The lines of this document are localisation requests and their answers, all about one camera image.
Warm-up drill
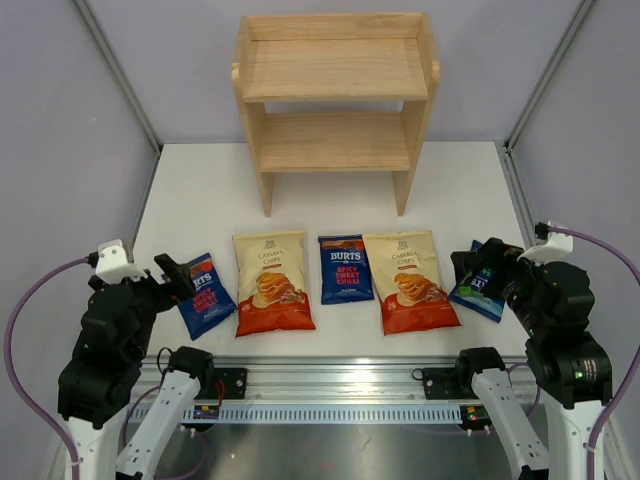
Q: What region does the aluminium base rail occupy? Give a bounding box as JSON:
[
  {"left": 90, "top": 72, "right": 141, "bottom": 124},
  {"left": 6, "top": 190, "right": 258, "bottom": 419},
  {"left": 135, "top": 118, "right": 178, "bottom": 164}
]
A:
[{"left": 134, "top": 355, "right": 546, "bottom": 406}]

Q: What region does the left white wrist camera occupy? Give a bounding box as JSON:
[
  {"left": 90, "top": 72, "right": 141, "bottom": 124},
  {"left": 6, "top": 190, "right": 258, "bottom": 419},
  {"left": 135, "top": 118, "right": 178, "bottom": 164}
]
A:
[{"left": 95, "top": 239, "right": 148, "bottom": 285}]

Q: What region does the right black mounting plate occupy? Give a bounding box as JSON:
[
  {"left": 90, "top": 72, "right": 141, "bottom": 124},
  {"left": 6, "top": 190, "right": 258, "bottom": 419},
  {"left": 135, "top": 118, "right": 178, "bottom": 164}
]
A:
[{"left": 411, "top": 367, "right": 465, "bottom": 400}]

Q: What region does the blue sea salt vinegar bag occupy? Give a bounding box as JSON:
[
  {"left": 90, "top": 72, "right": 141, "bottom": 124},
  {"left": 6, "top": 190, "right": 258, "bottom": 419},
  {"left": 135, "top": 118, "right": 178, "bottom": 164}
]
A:
[{"left": 448, "top": 255, "right": 504, "bottom": 323}]

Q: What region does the purple cable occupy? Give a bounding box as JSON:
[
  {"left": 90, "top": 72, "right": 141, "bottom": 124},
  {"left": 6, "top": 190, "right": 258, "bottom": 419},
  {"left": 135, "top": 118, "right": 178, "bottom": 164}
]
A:
[
  {"left": 569, "top": 228, "right": 640, "bottom": 480},
  {"left": 3, "top": 253, "right": 99, "bottom": 469}
]

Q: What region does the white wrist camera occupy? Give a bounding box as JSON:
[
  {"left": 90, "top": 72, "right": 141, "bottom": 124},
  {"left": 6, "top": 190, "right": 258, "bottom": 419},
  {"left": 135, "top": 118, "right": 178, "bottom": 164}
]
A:
[
  {"left": 518, "top": 221, "right": 573, "bottom": 265},
  {"left": 95, "top": 239, "right": 148, "bottom": 285}
]

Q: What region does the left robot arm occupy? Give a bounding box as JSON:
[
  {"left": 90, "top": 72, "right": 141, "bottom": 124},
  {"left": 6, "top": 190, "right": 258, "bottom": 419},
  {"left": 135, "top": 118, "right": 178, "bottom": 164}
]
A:
[{"left": 58, "top": 246, "right": 216, "bottom": 479}]

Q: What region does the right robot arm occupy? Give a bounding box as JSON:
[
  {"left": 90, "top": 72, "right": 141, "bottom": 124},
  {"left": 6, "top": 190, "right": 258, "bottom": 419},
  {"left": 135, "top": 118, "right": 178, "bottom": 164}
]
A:
[{"left": 451, "top": 233, "right": 612, "bottom": 479}]

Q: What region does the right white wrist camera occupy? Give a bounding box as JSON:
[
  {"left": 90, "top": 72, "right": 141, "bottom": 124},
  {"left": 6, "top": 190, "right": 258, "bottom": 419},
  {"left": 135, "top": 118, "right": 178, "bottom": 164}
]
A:
[{"left": 518, "top": 221, "right": 573, "bottom": 265}]

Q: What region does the cassava chips bag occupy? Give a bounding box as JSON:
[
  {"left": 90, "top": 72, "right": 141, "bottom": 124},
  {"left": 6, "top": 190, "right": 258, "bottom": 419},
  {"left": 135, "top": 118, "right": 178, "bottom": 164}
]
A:
[
  {"left": 362, "top": 231, "right": 461, "bottom": 335},
  {"left": 233, "top": 229, "right": 316, "bottom": 337}
]

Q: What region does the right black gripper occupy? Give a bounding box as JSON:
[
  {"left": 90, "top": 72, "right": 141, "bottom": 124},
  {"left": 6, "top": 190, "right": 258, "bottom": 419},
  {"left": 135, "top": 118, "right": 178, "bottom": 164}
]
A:
[{"left": 451, "top": 236, "right": 555, "bottom": 335}]

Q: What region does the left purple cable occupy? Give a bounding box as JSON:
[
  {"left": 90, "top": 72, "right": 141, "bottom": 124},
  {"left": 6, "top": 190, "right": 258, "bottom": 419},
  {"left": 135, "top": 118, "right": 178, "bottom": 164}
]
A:
[{"left": 3, "top": 253, "right": 99, "bottom": 469}]

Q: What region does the blue burts chilli bag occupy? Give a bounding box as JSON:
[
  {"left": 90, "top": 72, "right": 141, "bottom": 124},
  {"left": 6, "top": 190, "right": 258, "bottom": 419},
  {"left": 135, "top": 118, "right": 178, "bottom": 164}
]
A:
[
  {"left": 178, "top": 253, "right": 237, "bottom": 341},
  {"left": 318, "top": 234, "right": 374, "bottom": 305}
]

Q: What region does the white slotted cable duct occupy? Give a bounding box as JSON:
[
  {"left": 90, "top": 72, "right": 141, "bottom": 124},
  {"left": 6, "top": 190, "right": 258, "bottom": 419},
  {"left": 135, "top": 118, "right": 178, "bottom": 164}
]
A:
[{"left": 127, "top": 403, "right": 464, "bottom": 426}]

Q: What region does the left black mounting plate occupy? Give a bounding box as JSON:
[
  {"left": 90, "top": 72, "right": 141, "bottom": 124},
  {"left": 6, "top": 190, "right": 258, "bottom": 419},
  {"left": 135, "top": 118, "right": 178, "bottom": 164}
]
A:
[{"left": 213, "top": 367, "right": 248, "bottom": 401}]

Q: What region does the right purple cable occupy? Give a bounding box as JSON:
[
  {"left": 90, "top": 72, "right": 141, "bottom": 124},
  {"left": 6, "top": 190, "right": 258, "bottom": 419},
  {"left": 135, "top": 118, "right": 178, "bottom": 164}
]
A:
[{"left": 569, "top": 228, "right": 640, "bottom": 480}]

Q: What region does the black mounting plate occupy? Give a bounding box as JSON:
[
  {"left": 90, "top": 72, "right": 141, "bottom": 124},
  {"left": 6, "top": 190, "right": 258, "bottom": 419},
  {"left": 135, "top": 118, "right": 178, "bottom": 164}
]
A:
[
  {"left": 213, "top": 367, "right": 248, "bottom": 401},
  {"left": 411, "top": 367, "right": 465, "bottom": 400}
]

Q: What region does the wooden two-tier shelf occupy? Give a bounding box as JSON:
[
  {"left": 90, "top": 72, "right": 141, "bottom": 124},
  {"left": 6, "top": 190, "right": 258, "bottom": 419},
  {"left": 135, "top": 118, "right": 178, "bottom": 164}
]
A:
[{"left": 231, "top": 12, "right": 441, "bottom": 215}]

